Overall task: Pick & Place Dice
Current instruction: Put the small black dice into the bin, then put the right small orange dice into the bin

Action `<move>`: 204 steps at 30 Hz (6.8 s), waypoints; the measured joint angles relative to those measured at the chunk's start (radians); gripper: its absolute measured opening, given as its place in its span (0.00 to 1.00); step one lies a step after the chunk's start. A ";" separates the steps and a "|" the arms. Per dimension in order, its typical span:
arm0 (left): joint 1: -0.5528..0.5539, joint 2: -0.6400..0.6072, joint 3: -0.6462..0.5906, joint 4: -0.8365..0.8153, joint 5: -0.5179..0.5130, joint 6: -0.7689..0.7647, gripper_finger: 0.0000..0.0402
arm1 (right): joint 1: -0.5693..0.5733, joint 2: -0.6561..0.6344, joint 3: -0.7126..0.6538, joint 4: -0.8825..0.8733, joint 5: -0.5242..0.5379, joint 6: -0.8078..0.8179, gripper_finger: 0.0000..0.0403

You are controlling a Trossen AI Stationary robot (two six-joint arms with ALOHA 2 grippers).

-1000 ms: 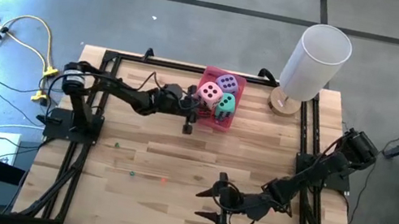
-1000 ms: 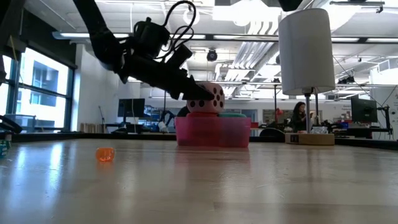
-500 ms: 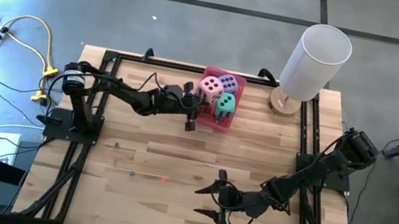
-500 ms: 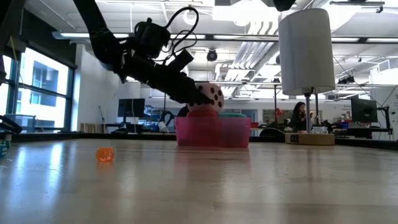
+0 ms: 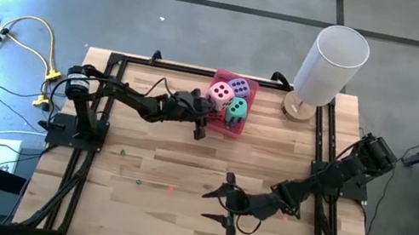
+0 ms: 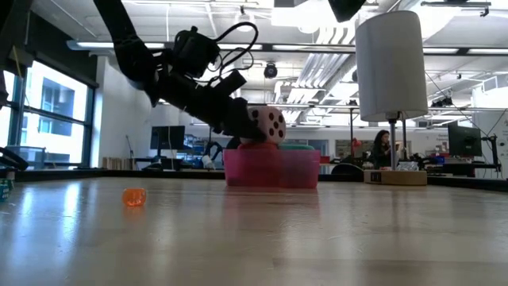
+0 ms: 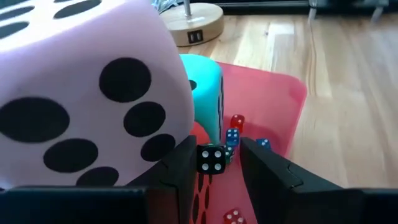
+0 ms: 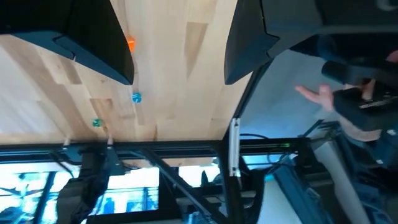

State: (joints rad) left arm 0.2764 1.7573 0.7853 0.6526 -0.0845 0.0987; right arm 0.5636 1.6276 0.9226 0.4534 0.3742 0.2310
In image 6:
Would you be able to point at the black ceiling spotlight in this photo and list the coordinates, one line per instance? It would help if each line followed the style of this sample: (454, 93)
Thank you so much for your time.
(270, 70)

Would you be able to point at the pink translucent plastic bin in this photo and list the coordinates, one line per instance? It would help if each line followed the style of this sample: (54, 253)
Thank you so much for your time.
(274, 168)

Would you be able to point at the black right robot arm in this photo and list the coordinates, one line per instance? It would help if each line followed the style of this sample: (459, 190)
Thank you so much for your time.
(345, 8)

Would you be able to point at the small orange translucent die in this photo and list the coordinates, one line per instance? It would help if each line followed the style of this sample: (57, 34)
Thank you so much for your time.
(134, 197)

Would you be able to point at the person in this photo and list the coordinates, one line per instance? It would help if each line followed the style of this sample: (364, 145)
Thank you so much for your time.
(381, 151)

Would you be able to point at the black computer monitor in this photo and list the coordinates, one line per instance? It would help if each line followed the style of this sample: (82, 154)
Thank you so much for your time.
(166, 137)
(464, 141)

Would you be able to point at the small green translucent die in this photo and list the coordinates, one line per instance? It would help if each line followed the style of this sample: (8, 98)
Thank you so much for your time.
(5, 181)

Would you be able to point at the white shade table lamp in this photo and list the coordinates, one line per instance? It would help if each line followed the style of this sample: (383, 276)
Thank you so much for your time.
(391, 63)

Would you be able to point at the black office chair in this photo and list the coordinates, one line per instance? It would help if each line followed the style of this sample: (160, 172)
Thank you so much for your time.
(346, 168)

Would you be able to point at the background office desk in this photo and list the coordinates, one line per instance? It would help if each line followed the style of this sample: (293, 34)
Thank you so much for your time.
(460, 163)

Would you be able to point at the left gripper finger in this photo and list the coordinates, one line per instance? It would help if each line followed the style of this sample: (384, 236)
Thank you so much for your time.
(242, 119)

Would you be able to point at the wooden block row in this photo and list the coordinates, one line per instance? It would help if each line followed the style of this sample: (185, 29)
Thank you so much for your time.
(117, 163)

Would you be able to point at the large pink foam die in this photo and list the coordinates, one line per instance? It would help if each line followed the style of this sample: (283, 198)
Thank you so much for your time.
(270, 123)

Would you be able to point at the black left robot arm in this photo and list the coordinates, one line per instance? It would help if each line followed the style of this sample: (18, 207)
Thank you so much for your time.
(127, 47)

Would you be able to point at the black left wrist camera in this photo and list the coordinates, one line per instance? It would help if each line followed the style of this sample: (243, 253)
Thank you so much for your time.
(196, 51)

